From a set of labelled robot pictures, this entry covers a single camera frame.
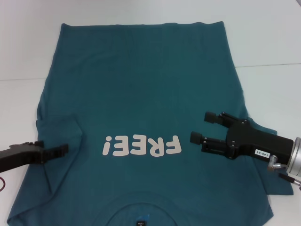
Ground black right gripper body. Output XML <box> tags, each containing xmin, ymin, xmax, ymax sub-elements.
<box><xmin>225</xmin><ymin>119</ymin><xmax>295</xmax><ymax>165</ymax></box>

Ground silver angled cable connector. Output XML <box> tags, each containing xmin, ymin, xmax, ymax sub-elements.
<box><xmin>267</xmin><ymin>155</ymin><xmax>289</xmax><ymax>173</ymax></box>

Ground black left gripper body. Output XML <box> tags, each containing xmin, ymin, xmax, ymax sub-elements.
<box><xmin>0</xmin><ymin>140</ymin><xmax>45</xmax><ymax>174</ymax></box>

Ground teal t-shirt with FREE print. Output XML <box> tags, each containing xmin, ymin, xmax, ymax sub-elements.
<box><xmin>6</xmin><ymin>21</ymin><xmax>294</xmax><ymax>226</ymax></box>

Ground black cable plug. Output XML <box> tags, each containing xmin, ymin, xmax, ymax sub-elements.
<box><xmin>278</xmin><ymin>173</ymin><xmax>295</xmax><ymax>184</ymax></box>

